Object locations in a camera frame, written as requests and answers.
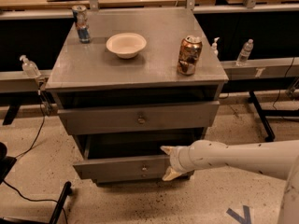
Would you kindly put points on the blue silver energy drink can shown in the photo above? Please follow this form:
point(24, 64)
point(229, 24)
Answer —
point(80, 20)

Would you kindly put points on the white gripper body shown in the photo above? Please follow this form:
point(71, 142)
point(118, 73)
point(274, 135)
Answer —
point(176, 160)

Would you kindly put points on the black wheeled table leg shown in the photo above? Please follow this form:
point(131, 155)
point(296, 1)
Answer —
point(264, 113)

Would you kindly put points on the brown soda can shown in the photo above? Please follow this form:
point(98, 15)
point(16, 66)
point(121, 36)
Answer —
point(189, 53)

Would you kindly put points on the grey metal rail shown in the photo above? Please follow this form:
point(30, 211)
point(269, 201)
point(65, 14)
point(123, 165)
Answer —
point(259, 75)

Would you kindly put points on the left hand sanitizer bottle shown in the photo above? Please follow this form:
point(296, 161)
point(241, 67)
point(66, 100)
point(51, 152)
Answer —
point(29, 67)

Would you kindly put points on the black stand leg left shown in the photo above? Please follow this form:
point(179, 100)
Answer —
point(60, 203)

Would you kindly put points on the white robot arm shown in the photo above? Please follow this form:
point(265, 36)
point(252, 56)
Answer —
point(276, 159)

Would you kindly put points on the clear water bottle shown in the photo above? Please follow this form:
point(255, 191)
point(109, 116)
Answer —
point(244, 53)

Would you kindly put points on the small white pump bottle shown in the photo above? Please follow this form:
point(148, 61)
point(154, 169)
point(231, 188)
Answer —
point(215, 45)

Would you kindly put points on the grey drawer cabinet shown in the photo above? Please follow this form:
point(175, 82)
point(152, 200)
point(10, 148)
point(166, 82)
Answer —
point(89, 75)

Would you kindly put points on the grey top drawer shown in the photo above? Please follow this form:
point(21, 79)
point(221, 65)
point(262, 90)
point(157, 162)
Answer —
point(137, 118)

